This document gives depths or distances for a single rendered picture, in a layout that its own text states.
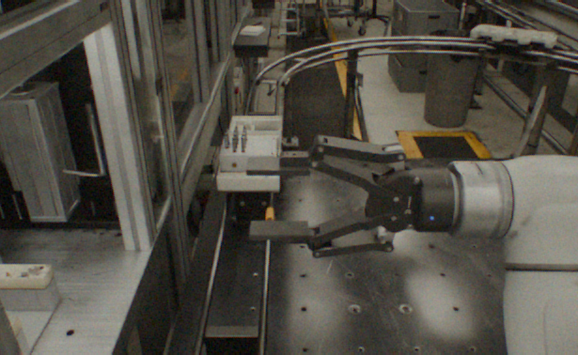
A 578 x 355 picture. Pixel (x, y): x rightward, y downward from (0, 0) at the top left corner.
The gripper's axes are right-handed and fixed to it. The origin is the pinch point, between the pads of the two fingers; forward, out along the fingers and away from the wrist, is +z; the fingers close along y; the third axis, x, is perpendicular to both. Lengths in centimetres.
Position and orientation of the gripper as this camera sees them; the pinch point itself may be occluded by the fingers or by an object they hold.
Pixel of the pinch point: (271, 199)
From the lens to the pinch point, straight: 58.0
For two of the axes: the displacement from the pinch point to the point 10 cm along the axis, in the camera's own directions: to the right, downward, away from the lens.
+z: -10.0, 0.0, 0.0
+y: 0.0, -8.7, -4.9
